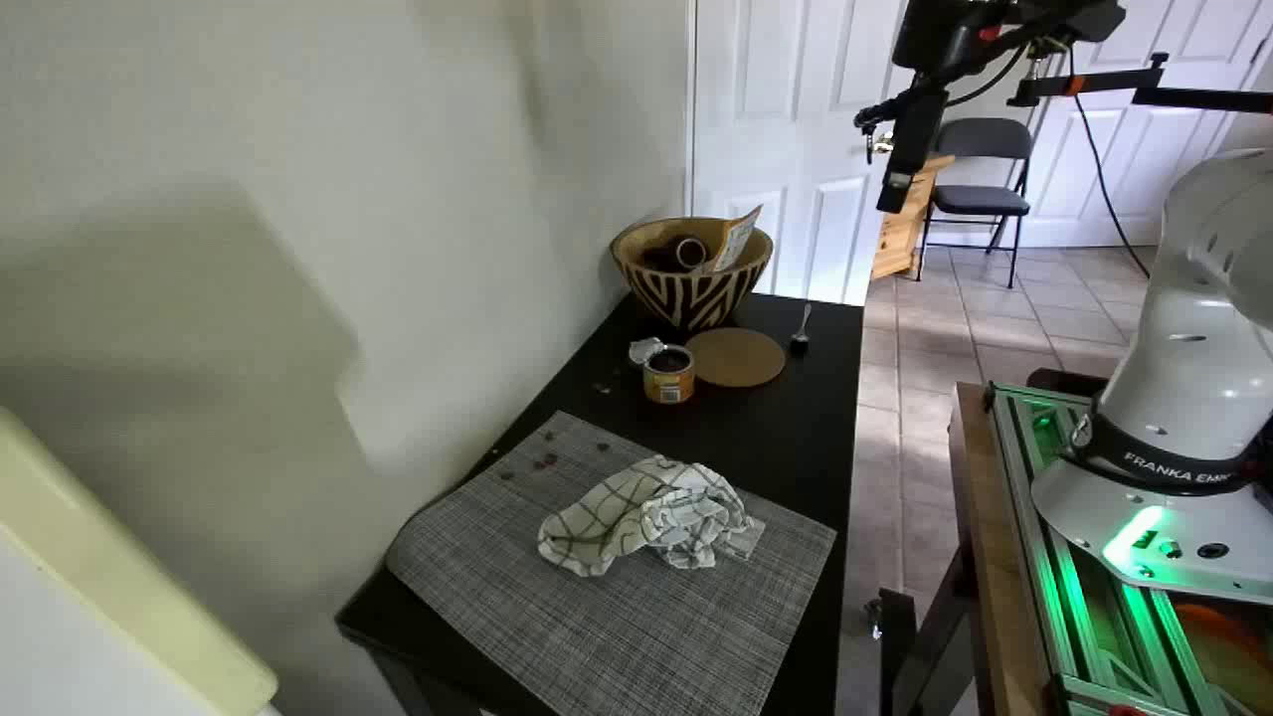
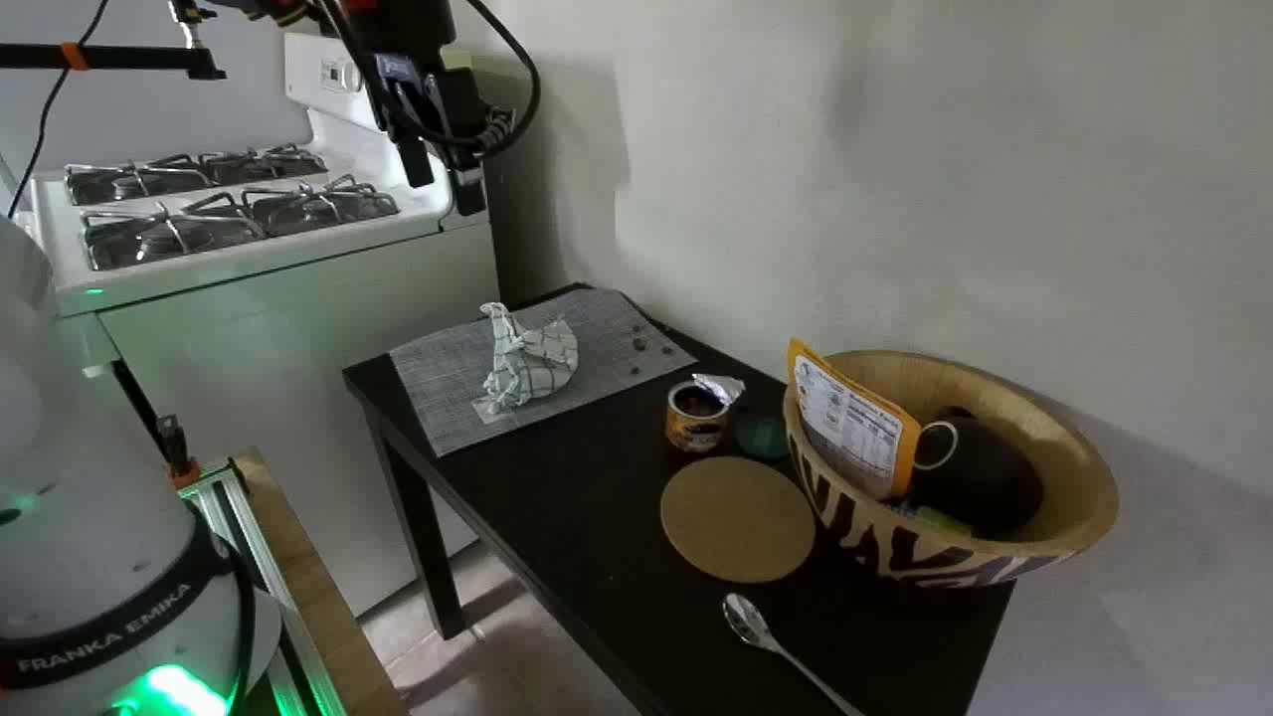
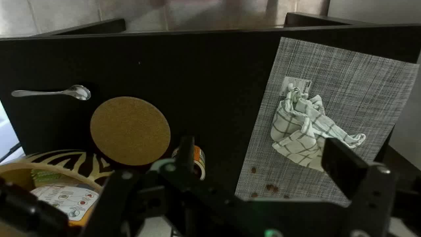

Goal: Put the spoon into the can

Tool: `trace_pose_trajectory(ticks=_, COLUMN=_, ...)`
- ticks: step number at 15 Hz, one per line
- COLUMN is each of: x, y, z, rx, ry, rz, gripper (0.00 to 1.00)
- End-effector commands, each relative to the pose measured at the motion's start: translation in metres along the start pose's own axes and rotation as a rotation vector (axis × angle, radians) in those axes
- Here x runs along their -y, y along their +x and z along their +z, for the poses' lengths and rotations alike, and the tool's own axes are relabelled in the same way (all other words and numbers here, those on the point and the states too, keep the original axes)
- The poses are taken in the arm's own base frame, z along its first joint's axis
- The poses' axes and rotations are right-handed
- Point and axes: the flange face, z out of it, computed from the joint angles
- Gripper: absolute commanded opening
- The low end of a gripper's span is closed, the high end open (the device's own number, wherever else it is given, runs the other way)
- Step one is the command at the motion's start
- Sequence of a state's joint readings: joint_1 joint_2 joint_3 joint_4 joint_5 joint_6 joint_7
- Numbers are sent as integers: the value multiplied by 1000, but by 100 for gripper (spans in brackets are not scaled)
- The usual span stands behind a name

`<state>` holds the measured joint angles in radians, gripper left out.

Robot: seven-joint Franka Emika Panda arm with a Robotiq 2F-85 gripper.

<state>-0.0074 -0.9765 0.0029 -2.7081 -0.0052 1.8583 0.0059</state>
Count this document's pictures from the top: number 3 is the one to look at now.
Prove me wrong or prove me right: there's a round cork coaster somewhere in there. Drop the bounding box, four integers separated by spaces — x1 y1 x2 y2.
89 97 171 166

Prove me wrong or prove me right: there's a black side table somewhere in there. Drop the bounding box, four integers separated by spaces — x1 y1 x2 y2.
0 25 421 194

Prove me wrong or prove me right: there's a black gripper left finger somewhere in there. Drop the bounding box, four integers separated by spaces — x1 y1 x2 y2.
82 170 144 237

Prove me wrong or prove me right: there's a paper packet in bowl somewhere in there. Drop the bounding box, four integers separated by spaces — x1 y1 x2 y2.
31 170 98 222

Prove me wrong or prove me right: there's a grey woven placemat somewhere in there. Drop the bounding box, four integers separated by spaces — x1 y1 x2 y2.
235 39 418 205

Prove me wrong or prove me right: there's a zebra pattern wooden bowl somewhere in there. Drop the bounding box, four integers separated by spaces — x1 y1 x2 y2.
0 149 115 230

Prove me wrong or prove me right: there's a white checked dish cloth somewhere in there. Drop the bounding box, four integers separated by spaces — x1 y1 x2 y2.
269 77 365 172

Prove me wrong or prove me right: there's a small open tin can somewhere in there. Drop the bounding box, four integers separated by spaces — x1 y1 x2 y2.
172 145 206 181

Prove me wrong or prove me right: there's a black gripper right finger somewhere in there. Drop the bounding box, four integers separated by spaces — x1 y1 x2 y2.
322 139 397 237

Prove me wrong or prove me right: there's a silver metal spoon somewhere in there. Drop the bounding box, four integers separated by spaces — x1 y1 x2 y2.
10 85 90 102

